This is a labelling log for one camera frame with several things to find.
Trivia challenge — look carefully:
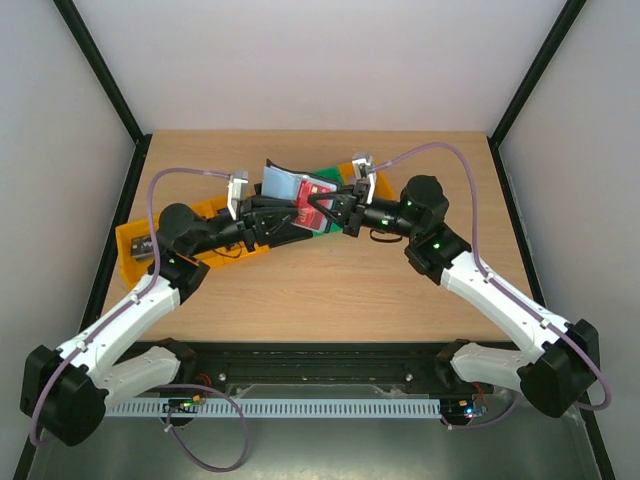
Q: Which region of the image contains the frame post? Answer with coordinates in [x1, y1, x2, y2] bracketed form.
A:
[52, 0, 147, 146]
[488, 0, 588, 146]

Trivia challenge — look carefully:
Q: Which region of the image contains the left frame post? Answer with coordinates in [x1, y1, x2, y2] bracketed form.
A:
[52, 0, 147, 146]

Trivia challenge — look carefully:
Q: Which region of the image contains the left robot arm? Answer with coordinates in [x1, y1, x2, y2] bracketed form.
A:
[20, 195, 298, 446]

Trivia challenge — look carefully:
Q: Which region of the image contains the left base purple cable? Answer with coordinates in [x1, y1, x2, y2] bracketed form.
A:
[162, 382, 251, 471]

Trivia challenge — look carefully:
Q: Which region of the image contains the green bin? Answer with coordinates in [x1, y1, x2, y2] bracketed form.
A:
[313, 166, 354, 237]

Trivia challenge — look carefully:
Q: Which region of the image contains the white slotted cable duct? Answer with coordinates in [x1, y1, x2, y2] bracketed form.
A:
[107, 398, 441, 419]

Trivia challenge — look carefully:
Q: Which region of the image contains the right yellow bin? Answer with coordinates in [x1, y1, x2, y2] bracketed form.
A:
[337, 162, 397, 200]

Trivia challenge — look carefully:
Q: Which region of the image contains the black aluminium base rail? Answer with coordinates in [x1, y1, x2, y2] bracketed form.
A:
[114, 340, 581, 391]

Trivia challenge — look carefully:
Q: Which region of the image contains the right frame post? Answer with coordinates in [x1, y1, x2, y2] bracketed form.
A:
[488, 0, 588, 146]

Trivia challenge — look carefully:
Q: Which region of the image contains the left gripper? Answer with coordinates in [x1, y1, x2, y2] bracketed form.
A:
[192, 198, 301, 258]

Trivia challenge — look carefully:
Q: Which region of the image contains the black bin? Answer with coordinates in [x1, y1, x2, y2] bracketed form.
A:
[251, 183, 313, 248]

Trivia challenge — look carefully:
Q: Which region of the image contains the red VIP card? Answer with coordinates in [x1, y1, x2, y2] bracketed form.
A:
[293, 179, 337, 233]

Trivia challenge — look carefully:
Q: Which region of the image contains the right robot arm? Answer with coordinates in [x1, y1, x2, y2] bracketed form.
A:
[308, 175, 600, 418]

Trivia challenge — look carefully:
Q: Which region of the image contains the black leather card holder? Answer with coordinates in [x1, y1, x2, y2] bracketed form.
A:
[261, 160, 341, 202]

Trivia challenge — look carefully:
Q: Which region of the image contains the far left yellow bin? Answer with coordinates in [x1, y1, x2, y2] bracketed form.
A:
[115, 218, 153, 289]

